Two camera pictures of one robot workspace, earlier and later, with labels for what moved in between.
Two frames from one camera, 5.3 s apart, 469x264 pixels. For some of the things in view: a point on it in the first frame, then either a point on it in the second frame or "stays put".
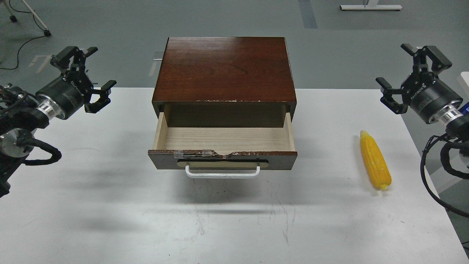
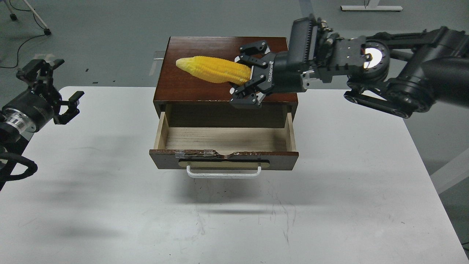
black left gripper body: [65, 96] to [281, 76]
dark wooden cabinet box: [224, 82] stays put
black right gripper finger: [388, 100] to [72, 111]
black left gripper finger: [62, 58] to [249, 54]
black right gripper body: [426, 94] to [40, 103]
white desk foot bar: [371, 7] stays put
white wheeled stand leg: [13, 18] stays put
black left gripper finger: [104, 92] to [244, 95]
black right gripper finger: [439, 62] to [39, 71]
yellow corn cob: [375, 160] to [215, 70]
